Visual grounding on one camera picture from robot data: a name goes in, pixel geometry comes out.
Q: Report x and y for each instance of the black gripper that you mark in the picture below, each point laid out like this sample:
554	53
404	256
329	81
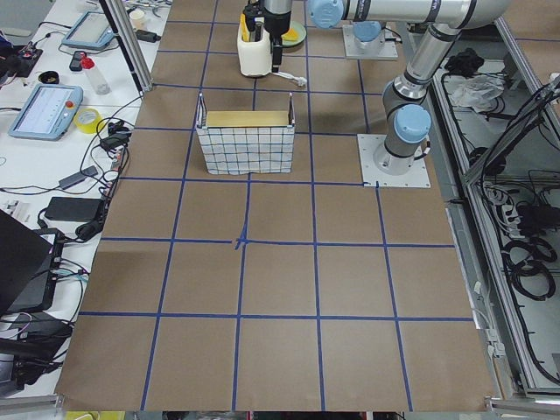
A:
278	27

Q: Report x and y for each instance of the white toaster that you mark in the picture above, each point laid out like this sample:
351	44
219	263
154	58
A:
255	57

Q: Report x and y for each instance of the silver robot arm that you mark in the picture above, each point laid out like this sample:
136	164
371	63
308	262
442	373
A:
408	122
365	33

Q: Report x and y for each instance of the bread slice in toaster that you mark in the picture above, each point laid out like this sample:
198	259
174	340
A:
246	28

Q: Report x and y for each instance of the orange bread on plate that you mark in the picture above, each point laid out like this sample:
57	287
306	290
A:
291	36

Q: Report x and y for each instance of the green plate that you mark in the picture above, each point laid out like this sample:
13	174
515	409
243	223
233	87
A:
301	34

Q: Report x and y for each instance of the white paper cup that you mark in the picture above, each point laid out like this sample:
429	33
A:
138	19

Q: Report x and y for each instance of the far teach pendant tablet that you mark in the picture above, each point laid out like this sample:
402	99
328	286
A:
91	32

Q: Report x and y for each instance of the teach pendant tablet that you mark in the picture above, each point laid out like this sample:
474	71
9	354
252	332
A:
91	32
48	112

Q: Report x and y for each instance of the clear bottle red cap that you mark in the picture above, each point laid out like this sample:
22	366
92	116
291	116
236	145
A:
95	76

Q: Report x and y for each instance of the black remote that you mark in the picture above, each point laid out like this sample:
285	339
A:
75	63

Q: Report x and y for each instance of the yellow tape roll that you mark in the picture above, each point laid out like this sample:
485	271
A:
88	121

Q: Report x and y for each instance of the near teach pendant tablet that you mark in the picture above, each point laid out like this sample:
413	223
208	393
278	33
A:
48	112

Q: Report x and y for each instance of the black power adapter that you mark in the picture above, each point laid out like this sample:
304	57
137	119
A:
72	209

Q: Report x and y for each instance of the wire basket with wooden shelf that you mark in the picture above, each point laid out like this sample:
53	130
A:
246	141

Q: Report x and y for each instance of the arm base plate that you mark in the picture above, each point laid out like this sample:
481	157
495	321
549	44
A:
381	169
384	48

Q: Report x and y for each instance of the aluminium frame post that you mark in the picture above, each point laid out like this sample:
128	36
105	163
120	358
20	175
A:
121	26

